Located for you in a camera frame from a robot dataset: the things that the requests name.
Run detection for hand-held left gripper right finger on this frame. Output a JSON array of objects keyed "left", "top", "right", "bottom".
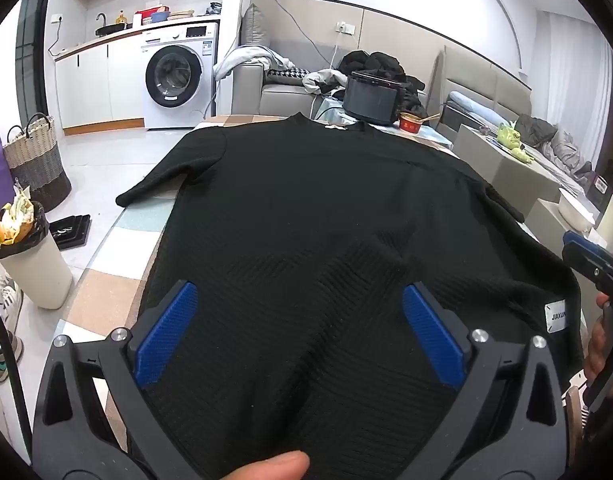
[{"left": 400, "top": 281, "right": 573, "bottom": 480}]

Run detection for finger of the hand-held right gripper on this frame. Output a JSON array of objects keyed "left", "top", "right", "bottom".
[{"left": 561, "top": 230, "right": 613, "bottom": 293}]

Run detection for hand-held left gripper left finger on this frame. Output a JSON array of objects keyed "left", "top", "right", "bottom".
[{"left": 31, "top": 280, "right": 202, "bottom": 480}]

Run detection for black knit sweater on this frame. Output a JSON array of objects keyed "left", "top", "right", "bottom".
[{"left": 115, "top": 112, "right": 584, "bottom": 480}]

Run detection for pile of black clothes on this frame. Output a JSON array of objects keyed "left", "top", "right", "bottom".
[{"left": 339, "top": 50, "right": 427, "bottom": 116}]

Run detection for person's right hand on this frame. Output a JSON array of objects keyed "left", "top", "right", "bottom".
[{"left": 583, "top": 292, "right": 612, "bottom": 386}]

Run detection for person's left hand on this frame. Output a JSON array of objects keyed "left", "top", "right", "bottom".
[{"left": 221, "top": 451, "right": 311, "bottom": 480}]

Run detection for white low table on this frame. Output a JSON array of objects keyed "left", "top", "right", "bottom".
[{"left": 523, "top": 197, "right": 594, "bottom": 256}]

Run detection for white bowl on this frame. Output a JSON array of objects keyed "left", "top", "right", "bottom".
[{"left": 557, "top": 189, "right": 597, "bottom": 226}]

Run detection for checked tablecloth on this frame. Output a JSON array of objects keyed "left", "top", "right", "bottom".
[{"left": 61, "top": 112, "right": 454, "bottom": 461}]

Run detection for beige side table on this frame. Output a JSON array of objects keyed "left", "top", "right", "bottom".
[{"left": 453, "top": 124, "right": 562, "bottom": 206}]

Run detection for bed with grey bedding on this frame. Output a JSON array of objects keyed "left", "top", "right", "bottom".
[{"left": 439, "top": 45, "right": 612, "bottom": 196}]

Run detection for green plush toy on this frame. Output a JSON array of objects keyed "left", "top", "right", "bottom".
[{"left": 495, "top": 121, "right": 534, "bottom": 163}]

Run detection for black floor tray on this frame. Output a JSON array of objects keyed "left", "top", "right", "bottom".
[{"left": 51, "top": 214, "right": 92, "bottom": 248}]

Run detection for white trash bin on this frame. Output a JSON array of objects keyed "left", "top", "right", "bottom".
[{"left": 0, "top": 200, "right": 73, "bottom": 311}]

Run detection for white sneaker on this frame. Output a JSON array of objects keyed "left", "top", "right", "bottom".
[{"left": 0, "top": 267, "right": 23, "bottom": 333}]

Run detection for woven laundry basket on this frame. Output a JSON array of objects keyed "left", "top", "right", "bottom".
[{"left": 3, "top": 112, "right": 73, "bottom": 213}]

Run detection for black box appliance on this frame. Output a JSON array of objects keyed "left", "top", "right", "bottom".
[{"left": 342, "top": 71, "right": 409, "bottom": 125}]

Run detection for grey sofa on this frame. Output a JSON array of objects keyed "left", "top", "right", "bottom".
[{"left": 217, "top": 60, "right": 347, "bottom": 121}]

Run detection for white washing machine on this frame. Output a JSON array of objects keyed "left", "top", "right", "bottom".
[{"left": 140, "top": 22, "right": 220, "bottom": 131}]

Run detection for white grey garment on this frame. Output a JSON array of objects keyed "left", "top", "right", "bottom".
[{"left": 302, "top": 69, "right": 348, "bottom": 96}]

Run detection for houndstooth cushion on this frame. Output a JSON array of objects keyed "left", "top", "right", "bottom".
[{"left": 266, "top": 67, "right": 312, "bottom": 86}]

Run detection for light grey garment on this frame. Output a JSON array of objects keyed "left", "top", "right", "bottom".
[{"left": 214, "top": 45, "right": 297, "bottom": 81}]

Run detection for dark glass door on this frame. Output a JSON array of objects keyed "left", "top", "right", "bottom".
[{"left": 16, "top": 0, "right": 52, "bottom": 116}]

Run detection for red plastic basket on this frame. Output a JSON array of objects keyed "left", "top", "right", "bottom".
[{"left": 134, "top": 7, "right": 172, "bottom": 26}]

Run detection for grey pillow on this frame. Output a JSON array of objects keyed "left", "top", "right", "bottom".
[{"left": 240, "top": 2, "right": 272, "bottom": 48}]

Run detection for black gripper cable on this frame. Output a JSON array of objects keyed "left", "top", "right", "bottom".
[{"left": 0, "top": 290, "right": 34, "bottom": 480}]

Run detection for black power cable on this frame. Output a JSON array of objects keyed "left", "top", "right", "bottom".
[{"left": 47, "top": 12, "right": 68, "bottom": 57}]

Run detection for white charging cable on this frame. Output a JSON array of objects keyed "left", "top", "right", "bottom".
[{"left": 246, "top": 0, "right": 339, "bottom": 73}]

